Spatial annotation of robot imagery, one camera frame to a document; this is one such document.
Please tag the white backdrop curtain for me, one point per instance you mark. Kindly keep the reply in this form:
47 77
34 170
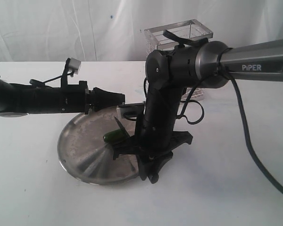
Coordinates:
113 30

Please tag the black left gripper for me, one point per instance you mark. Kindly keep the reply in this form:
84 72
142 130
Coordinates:
98 99

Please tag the wire cutlery rack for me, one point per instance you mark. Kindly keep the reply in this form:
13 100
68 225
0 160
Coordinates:
179 35

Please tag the round steel plate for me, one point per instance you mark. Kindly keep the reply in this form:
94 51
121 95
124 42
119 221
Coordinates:
85 155

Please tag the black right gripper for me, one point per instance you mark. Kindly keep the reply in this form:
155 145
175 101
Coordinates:
150 160

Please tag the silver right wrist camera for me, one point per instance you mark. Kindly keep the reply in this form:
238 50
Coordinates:
130 111

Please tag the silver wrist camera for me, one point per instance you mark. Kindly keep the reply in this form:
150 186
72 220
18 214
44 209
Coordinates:
74 65
130 111

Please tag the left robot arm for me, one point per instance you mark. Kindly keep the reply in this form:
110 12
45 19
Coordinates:
17 100

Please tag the green cucumber piece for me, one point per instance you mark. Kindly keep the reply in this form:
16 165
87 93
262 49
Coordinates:
115 136

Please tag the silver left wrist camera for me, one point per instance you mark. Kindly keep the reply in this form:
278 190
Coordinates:
74 65

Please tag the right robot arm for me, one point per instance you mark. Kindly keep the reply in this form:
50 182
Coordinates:
203 64

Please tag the black handled knife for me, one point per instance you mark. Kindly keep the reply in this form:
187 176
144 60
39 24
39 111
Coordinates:
122 128

